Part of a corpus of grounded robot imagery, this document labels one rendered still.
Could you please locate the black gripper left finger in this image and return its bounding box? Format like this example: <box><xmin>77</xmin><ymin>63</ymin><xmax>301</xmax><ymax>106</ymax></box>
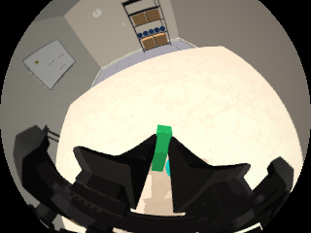
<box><xmin>73</xmin><ymin>133</ymin><xmax>156</xmax><ymax>210</ymax></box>

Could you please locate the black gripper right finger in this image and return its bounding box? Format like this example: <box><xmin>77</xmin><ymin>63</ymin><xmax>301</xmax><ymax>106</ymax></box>
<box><xmin>167</xmin><ymin>136</ymin><xmax>252</xmax><ymax>214</ymax></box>

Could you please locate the green rectangular block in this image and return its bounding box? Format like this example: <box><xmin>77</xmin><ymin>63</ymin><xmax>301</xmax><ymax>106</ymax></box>
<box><xmin>151</xmin><ymin>124</ymin><xmax>174</xmax><ymax>172</ymax></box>

